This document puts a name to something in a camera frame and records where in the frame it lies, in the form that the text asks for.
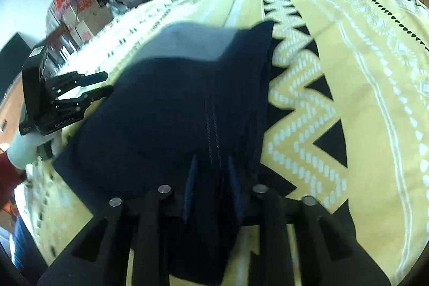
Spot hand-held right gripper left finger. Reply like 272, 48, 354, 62
38, 155, 198, 286

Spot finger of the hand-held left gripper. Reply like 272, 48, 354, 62
54, 86, 114, 110
45, 71, 108, 92

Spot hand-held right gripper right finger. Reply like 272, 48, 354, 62
229, 157, 391, 286

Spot navy blue garment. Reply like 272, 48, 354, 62
54, 20, 295, 286

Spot wooden dresser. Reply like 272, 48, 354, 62
0, 75, 31, 153

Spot black monitor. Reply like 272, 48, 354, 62
0, 32, 31, 99

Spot cardboard box with red print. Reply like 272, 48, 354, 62
69, 21, 94, 43

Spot plain cardboard box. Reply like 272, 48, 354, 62
77, 0, 113, 34

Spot person's red top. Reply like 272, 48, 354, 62
0, 154, 29, 216

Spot person's blue jeans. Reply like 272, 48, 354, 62
8, 214, 47, 273

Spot yellow patterned blanket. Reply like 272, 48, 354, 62
20, 0, 429, 286

